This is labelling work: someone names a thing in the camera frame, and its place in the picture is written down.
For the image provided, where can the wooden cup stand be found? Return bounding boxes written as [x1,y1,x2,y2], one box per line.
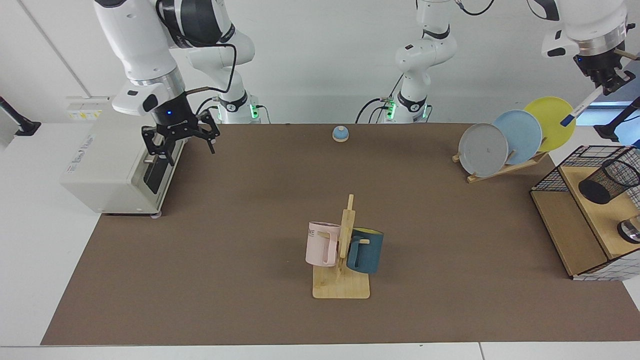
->
[312,194,371,300]

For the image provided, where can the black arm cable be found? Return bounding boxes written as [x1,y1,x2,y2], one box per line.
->
[157,0,237,97]
[452,0,496,16]

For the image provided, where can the wire basket with wooden floor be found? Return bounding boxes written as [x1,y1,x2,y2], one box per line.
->
[530,145,640,282]

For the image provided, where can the yellow plate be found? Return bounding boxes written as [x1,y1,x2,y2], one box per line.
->
[523,96,577,153]

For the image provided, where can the black mesh pen holder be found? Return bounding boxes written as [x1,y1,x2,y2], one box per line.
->
[578,158,640,205]

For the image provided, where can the light blue plate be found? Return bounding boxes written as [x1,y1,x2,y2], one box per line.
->
[492,109,543,166]

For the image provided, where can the dark teal cup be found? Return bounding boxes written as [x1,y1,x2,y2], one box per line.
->
[346,227,385,275]

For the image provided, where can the wooden plate rack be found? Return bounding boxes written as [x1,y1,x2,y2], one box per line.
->
[452,150,549,184]

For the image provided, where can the black camera stand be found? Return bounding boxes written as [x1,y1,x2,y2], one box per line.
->
[594,96,640,143]
[0,96,42,137]

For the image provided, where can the white marker with blue cap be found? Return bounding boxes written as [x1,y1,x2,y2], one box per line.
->
[560,86,603,127]

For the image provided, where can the white box with yellow labels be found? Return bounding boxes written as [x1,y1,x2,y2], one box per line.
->
[66,96,113,121]

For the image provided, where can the pink cup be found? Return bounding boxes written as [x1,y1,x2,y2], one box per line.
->
[305,221,342,268]

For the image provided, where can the brown table cloth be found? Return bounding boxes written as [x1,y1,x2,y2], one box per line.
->
[41,123,640,346]

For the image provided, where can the pale toaster oven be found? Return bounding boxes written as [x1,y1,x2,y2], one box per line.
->
[60,95,188,219]

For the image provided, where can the black base cable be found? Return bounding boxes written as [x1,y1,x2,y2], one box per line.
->
[192,96,222,124]
[355,96,398,124]

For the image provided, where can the grey plate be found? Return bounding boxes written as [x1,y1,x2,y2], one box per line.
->
[458,123,509,178]

